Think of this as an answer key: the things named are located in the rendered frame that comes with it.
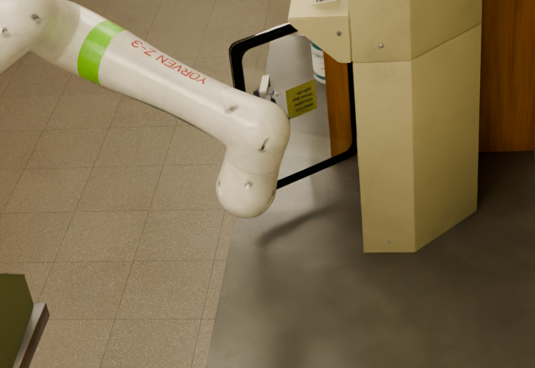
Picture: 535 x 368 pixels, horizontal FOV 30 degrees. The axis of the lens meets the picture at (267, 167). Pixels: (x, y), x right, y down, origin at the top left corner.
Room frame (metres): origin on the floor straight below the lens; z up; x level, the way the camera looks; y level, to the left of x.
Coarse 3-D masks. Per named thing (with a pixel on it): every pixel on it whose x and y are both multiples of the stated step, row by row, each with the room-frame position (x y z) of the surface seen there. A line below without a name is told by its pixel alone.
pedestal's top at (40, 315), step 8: (40, 304) 1.61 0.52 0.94; (32, 312) 1.59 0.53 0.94; (40, 312) 1.59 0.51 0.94; (48, 312) 1.61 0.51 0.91; (32, 320) 1.57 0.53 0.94; (40, 320) 1.57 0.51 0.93; (32, 328) 1.54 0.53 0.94; (40, 328) 1.56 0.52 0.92; (24, 336) 1.52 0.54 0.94; (32, 336) 1.52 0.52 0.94; (40, 336) 1.55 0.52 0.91; (24, 344) 1.50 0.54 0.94; (32, 344) 1.51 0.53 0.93; (24, 352) 1.47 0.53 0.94; (32, 352) 1.50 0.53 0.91; (16, 360) 1.45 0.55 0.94; (24, 360) 1.46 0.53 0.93
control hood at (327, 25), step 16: (304, 0) 1.74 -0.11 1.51; (288, 16) 1.69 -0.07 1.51; (304, 16) 1.67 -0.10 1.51; (320, 16) 1.66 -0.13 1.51; (336, 16) 1.66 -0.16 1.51; (304, 32) 1.66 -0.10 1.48; (320, 32) 1.66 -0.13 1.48; (336, 32) 1.65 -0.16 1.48; (320, 48) 1.66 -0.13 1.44; (336, 48) 1.66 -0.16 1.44
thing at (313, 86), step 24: (288, 24) 1.88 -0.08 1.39; (264, 48) 1.86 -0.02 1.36; (288, 48) 1.88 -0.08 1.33; (312, 48) 1.91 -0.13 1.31; (264, 72) 1.85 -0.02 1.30; (288, 72) 1.88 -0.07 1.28; (312, 72) 1.90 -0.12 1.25; (336, 72) 1.93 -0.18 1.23; (288, 96) 1.88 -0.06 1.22; (312, 96) 1.90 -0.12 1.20; (336, 96) 1.93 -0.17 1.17; (312, 120) 1.90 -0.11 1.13; (336, 120) 1.93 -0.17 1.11; (288, 144) 1.87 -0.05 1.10; (312, 144) 1.90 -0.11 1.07; (336, 144) 1.92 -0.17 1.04; (288, 168) 1.87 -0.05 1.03
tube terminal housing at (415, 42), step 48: (384, 0) 1.64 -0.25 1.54; (432, 0) 1.67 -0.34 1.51; (480, 0) 1.74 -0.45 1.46; (384, 48) 1.64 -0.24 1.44; (432, 48) 1.67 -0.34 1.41; (480, 48) 1.75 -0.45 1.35; (384, 96) 1.64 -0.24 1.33; (432, 96) 1.67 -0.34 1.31; (384, 144) 1.64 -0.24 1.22; (432, 144) 1.66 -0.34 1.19; (384, 192) 1.64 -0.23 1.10; (432, 192) 1.66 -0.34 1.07; (384, 240) 1.64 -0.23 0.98; (432, 240) 1.66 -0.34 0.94
